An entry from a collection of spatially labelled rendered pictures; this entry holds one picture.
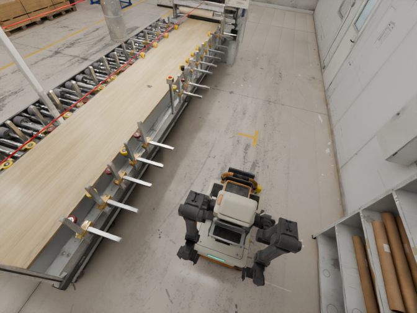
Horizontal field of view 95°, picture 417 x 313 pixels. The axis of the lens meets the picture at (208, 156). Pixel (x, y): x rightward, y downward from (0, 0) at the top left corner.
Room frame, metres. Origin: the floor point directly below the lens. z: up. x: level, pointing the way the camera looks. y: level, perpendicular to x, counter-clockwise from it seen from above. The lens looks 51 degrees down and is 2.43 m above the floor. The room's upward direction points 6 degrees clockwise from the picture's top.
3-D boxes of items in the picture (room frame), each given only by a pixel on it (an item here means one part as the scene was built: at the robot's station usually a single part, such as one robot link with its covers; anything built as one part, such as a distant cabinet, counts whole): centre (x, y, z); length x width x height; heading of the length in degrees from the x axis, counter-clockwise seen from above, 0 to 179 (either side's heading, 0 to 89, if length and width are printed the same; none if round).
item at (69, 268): (2.53, 0.46, 0.67); 5.11 x 0.08 x 0.10; 168
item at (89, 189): (0.63, 0.86, 0.90); 0.04 x 0.04 x 0.48; 78
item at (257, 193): (0.84, -0.28, 0.59); 0.55 x 0.34 x 0.83; 77
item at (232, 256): (0.75, -0.26, 0.16); 0.67 x 0.64 x 0.25; 167
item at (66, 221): (0.39, 0.92, 0.89); 0.04 x 0.04 x 0.48; 78
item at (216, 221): (0.46, -0.20, 0.99); 0.28 x 0.16 x 0.22; 77
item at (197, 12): (5.25, 0.43, 1.05); 1.43 x 0.12 x 0.12; 78
